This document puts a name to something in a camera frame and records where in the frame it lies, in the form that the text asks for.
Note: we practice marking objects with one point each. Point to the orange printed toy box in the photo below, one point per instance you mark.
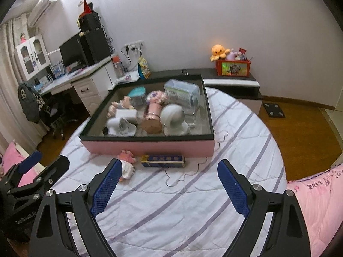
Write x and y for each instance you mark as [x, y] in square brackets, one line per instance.
[233, 69]

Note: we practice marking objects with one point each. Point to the clear bottle orange lid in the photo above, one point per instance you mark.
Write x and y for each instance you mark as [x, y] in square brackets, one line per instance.
[118, 65]

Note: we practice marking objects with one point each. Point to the pink pillow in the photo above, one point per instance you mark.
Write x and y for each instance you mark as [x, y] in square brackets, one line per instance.
[10, 158]

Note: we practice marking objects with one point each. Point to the black hand tool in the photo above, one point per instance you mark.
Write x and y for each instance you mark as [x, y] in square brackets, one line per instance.
[185, 72]

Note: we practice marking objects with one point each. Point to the black computer monitor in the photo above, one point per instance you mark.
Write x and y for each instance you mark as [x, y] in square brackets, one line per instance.
[69, 52]

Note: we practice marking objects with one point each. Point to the teal lid jar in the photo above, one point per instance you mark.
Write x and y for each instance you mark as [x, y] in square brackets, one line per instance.
[137, 93]

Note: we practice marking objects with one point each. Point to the black white patterned garment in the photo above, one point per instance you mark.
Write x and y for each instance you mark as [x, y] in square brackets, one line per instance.
[41, 104]

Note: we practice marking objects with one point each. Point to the small black box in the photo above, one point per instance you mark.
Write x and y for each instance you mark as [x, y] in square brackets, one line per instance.
[89, 22]

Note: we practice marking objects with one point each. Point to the small red card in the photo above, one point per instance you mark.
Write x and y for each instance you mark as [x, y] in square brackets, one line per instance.
[242, 51]

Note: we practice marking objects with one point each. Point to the pink plush toy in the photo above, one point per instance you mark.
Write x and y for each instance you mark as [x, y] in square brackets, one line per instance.
[231, 55]

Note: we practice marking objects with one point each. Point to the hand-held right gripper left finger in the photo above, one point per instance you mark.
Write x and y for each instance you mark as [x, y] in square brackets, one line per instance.
[107, 190]

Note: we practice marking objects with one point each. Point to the pink haired doll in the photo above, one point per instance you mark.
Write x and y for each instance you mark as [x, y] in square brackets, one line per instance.
[128, 166]

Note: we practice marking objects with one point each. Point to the orange octopus plush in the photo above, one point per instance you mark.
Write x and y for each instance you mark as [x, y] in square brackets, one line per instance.
[218, 51]

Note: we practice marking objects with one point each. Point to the yellow blue snack bag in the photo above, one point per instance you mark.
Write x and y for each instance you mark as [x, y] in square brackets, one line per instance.
[144, 68]

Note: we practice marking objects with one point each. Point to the pink embroidered quilt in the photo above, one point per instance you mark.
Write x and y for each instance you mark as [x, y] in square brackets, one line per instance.
[319, 208]

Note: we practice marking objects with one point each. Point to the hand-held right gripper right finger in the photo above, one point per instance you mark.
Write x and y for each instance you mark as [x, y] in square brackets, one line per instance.
[233, 190]

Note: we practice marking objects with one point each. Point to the black white low cabinet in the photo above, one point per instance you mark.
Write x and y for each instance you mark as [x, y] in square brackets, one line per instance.
[235, 88]

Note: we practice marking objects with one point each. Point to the pink storage box dark rim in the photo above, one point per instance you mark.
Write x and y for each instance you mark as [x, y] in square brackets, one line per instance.
[160, 147]

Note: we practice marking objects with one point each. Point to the small pink doll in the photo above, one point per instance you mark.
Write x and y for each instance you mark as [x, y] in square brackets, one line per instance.
[23, 38]

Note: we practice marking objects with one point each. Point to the red triangular item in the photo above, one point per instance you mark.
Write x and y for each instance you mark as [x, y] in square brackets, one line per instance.
[86, 8]

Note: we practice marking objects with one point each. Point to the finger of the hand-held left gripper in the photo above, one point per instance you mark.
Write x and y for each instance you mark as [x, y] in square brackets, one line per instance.
[57, 166]
[30, 160]

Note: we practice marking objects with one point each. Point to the pink floral cylinder box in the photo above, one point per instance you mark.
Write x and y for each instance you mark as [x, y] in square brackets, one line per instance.
[153, 115]

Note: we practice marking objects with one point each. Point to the white dome device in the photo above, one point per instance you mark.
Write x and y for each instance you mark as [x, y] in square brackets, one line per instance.
[172, 116]

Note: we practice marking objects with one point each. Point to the beige curtain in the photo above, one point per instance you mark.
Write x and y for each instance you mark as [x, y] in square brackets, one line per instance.
[8, 99]

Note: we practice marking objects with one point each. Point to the dark grey hoodie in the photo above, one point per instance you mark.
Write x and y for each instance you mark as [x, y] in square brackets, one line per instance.
[28, 104]

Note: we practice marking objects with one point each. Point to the black computer tower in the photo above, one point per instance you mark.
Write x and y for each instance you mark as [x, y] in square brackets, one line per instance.
[95, 45]

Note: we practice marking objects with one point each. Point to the white glass door cabinet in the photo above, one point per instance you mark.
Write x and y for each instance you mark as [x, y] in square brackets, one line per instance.
[30, 59]

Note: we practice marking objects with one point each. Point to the white cube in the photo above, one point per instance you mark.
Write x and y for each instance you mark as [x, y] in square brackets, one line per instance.
[126, 115]

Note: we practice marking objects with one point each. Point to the pink block toy figure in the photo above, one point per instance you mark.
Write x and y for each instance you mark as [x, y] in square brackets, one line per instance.
[118, 107]

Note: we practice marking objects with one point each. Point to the black floor scale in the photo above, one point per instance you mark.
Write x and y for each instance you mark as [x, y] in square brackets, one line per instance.
[273, 110]

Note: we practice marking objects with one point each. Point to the white side cabinet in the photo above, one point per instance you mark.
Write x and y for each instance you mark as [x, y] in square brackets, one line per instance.
[120, 81]

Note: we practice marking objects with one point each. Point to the white desk with drawers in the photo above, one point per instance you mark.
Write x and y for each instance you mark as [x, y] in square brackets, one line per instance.
[88, 91]

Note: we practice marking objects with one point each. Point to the white air conditioner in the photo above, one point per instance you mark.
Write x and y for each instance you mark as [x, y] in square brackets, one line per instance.
[41, 8]

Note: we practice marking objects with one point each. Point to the white wall outlet strip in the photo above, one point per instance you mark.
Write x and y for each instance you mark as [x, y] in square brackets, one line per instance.
[134, 43]

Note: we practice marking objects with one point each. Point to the flat blue box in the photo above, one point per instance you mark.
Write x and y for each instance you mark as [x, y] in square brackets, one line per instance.
[163, 160]

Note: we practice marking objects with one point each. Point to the clear plastic box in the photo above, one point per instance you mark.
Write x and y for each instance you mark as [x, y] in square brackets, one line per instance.
[181, 91]

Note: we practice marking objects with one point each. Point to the black office chair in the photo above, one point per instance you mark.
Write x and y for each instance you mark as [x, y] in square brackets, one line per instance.
[60, 117]

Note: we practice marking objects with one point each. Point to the clear glass item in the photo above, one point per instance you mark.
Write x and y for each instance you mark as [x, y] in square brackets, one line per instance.
[194, 117]

